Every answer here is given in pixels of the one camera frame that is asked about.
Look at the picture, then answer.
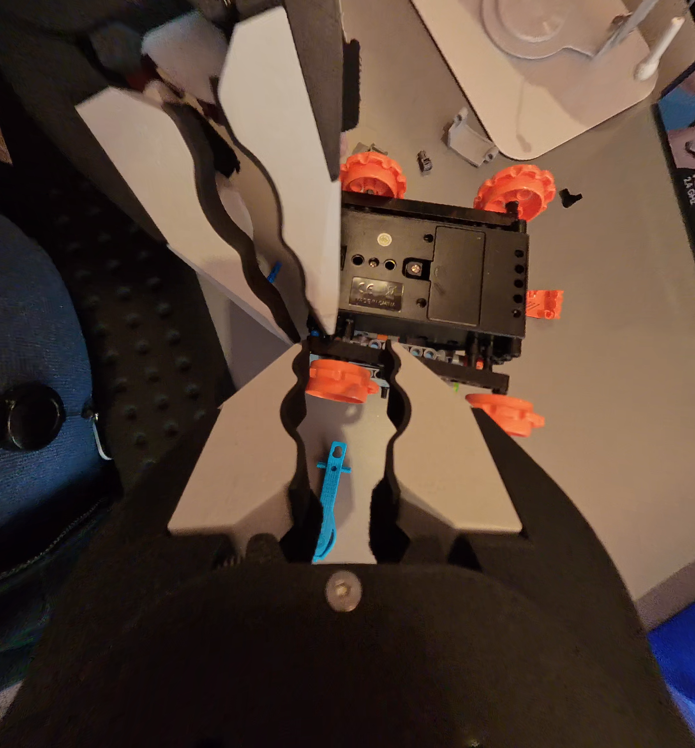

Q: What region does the white rod with round tip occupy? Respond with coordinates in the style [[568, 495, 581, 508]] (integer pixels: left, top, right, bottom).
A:
[[593, 0, 687, 80]]

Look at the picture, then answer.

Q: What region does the dark perforated tray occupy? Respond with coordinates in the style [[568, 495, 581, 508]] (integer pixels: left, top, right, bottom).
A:
[[73, 164, 241, 521]]

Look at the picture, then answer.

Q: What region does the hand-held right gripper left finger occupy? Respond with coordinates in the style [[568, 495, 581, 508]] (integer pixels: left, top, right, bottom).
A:
[[167, 346, 314, 552]]

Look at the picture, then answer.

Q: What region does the blue robot kit box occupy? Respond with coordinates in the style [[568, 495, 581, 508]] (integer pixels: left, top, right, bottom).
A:
[[655, 53, 695, 316]]

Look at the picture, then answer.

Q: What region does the white lamp base plate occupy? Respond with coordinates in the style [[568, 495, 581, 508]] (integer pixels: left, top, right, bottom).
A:
[[412, 0, 687, 161]]

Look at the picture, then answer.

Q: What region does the blue plastic pin tool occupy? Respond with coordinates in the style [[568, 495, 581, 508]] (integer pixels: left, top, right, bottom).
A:
[[313, 442, 351, 564]]

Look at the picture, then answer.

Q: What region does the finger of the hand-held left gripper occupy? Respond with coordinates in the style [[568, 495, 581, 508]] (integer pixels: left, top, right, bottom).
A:
[[77, 82, 310, 343], [217, 0, 351, 336]]

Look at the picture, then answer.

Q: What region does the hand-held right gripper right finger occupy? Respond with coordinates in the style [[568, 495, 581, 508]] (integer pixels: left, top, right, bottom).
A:
[[371, 350, 524, 557]]

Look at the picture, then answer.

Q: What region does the grey panel piece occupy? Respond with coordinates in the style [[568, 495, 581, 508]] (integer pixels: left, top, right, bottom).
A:
[[444, 109, 498, 164]]

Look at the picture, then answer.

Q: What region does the building kit robot model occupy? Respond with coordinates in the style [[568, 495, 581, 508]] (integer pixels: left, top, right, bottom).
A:
[[305, 146, 567, 439]]

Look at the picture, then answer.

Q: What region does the black key ring clip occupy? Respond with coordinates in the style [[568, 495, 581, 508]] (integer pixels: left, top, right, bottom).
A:
[[0, 384, 115, 459]]

